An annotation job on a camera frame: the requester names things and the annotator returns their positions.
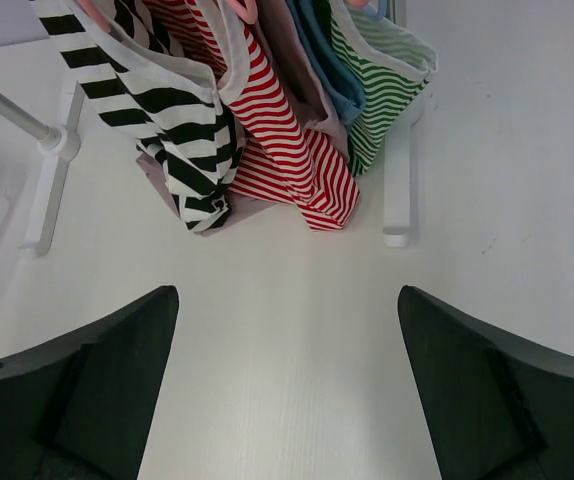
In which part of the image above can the pink wire hanger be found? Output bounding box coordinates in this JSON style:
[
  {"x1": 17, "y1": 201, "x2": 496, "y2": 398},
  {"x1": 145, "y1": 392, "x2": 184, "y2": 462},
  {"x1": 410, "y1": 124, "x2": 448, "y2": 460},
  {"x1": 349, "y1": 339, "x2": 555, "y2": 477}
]
[
  {"x1": 227, "y1": 0, "x2": 258, "y2": 25},
  {"x1": 77, "y1": 0, "x2": 112, "y2": 33}
]

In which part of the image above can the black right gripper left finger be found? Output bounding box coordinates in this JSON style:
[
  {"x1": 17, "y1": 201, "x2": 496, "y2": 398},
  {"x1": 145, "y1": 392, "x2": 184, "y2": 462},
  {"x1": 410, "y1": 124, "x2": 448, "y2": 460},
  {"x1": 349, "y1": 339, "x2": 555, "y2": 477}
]
[{"x1": 0, "y1": 286, "x2": 179, "y2": 479}]

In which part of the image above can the blue wire hanger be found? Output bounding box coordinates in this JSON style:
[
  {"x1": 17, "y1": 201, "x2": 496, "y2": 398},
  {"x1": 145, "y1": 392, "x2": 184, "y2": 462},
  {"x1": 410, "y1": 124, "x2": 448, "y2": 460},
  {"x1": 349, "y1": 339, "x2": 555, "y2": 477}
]
[{"x1": 347, "y1": 0, "x2": 390, "y2": 22}]

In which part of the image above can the white metal clothes rack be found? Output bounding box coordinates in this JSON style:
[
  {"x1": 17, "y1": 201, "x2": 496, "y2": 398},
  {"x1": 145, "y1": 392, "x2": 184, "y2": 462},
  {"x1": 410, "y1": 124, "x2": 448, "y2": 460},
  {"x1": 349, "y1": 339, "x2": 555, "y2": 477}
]
[{"x1": 0, "y1": 0, "x2": 424, "y2": 258}]

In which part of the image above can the green white striped tank top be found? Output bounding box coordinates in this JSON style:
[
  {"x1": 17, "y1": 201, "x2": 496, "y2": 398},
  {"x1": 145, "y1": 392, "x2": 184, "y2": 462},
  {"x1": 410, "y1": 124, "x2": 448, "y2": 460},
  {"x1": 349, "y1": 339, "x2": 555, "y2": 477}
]
[{"x1": 329, "y1": 1, "x2": 438, "y2": 176}]

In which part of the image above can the blue tank top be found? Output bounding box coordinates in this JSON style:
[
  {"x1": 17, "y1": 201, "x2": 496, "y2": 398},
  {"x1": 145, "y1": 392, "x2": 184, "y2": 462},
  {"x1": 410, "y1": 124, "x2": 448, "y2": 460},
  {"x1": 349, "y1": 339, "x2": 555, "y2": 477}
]
[{"x1": 287, "y1": 0, "x2": 366, "y2": 129}]

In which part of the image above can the black white striped tank top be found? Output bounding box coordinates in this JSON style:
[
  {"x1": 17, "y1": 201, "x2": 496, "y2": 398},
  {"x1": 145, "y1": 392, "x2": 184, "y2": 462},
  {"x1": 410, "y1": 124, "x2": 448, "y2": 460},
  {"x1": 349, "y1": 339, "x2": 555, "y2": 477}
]
[{"x1": 32, "y1": 1, "x2": 243, "y2": 234}]

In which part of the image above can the red white striped tank top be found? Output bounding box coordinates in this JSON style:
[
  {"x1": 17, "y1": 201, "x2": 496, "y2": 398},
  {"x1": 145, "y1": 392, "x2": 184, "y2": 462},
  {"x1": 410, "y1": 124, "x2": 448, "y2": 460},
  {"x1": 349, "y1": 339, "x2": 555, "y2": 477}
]
[{"x1": 146, "y1": 1, "x2": 360, "y2": 231}]

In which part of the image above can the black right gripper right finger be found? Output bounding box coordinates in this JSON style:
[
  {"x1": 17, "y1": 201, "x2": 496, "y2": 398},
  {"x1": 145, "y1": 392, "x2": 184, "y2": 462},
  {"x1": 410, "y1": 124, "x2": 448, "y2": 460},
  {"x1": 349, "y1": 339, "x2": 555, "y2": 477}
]
[{"x1": 398, "y1": 286, "x2": 574, "y2": 479}]

